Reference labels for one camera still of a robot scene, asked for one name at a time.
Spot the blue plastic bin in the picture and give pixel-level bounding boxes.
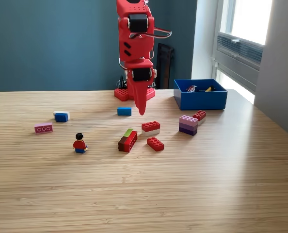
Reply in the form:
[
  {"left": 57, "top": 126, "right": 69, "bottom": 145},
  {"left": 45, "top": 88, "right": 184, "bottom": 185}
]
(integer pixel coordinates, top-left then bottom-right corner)
[{"left": 173, "top": 79, "right": 228, "bottom": 111}]

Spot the black table clamp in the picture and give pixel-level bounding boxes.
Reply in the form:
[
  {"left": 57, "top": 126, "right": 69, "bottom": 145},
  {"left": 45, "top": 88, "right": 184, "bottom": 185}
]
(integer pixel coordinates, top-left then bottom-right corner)
[{"left": 116, "top": 75, "right": 128, "bottom": 90}]

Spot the plain blue brick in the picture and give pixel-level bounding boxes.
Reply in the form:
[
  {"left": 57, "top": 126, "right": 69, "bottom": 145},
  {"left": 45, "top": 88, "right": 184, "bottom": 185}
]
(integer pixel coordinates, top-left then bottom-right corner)
[{"left": 117, "top": 106, "right": 132, "bottom": 117}]

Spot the black chair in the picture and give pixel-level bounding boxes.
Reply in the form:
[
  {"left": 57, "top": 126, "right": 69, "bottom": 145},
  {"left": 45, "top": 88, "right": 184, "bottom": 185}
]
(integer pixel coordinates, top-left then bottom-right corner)
[{"left": 155, "top": 43, "right": 176, "bottom": 90}]

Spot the large red and white brick stack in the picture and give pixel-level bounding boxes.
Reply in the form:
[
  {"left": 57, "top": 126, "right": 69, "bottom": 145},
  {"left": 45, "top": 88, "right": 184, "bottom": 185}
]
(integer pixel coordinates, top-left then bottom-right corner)
[{"left": 141, "top": 120, "right": 161, "bottom": 136}]

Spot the brown red green brick stack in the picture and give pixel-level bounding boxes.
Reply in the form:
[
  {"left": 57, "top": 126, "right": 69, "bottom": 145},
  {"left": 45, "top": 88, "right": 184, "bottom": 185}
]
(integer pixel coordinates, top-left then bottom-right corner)
[{"left": 117, "top": 128, "right": 138, "bottom": 153}]

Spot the flat red brick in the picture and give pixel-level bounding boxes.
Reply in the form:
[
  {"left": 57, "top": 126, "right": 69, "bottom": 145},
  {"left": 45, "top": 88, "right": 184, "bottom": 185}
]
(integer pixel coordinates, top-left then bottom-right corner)
[{"left": 146, "top": 136, "right": 165, "bottom": 152}]

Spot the pink and purple brick stack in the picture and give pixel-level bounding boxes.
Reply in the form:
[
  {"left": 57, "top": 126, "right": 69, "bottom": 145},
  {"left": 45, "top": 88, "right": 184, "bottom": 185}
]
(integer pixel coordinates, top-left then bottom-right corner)
[{"left": 178, "top": 115, "right": 199, "bottom": 136}]

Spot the small red and white brick stack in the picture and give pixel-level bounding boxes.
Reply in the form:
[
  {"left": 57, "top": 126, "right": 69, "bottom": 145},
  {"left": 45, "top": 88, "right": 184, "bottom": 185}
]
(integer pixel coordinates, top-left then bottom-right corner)
[{"left": 192, "top": 110, "right": 207, "bottom": 126}]

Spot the toy figure red shirt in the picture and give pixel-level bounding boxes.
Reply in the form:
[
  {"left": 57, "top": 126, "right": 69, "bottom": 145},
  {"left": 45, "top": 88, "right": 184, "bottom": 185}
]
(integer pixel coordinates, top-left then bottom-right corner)
[{"left": 73, "top": 133, "right": 88, "bottom": 154}]

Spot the blue and white brick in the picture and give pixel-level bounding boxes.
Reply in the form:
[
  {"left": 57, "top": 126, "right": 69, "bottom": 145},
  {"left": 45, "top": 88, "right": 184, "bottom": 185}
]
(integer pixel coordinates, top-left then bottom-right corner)
[{"left": 53, "top": 111, "right": 70, "bottom": 123}]

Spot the grey ventilation unit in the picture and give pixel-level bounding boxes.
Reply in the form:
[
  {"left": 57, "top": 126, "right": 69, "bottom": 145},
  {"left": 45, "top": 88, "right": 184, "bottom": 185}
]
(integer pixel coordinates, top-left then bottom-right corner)
[{"left": 212, "top": 33, "right": 264, "bottom": 94}]

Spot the window with white frame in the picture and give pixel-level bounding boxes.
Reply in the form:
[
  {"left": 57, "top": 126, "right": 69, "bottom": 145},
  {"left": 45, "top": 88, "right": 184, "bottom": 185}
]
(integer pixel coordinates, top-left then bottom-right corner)
[{"left": 216, "top": 0, "right": 273, "bottom": 46}]

